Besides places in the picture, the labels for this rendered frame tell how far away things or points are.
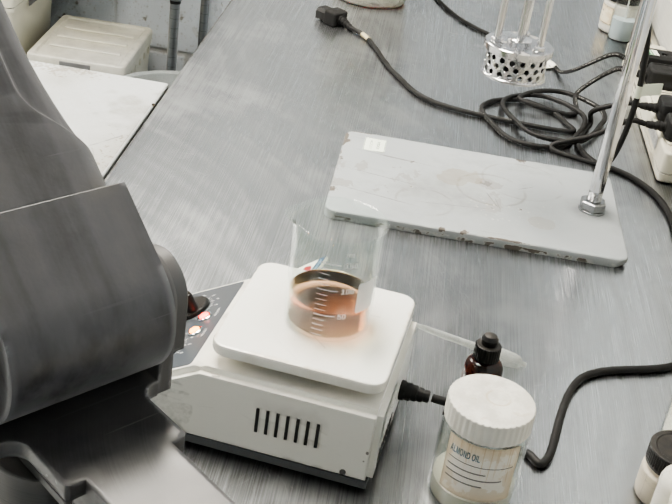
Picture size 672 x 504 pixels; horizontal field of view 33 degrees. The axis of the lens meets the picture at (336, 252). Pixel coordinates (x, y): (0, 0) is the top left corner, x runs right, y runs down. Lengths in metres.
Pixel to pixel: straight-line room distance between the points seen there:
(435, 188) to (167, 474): 0.80
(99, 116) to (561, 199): 0.51
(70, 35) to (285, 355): 2.49
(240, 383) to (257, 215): 0.36
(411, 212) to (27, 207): 0.75
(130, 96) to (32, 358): 0.95
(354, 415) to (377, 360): 0.04
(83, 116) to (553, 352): 0.59
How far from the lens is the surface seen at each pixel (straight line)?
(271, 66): 1.45
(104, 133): 1.23
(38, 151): 0.41
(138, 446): 0.41
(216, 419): 0.77
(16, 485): 0.44
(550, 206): 1.18
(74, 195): 0.41
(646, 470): 0.83
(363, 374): 0.73
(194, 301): 0.83
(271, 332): 0.76
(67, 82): 1.35
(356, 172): 1.17
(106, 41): 3.14
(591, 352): 0.98
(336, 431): 0.75
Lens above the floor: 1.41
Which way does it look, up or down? 30 degrees down
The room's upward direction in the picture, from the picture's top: 9 degrees clockwise
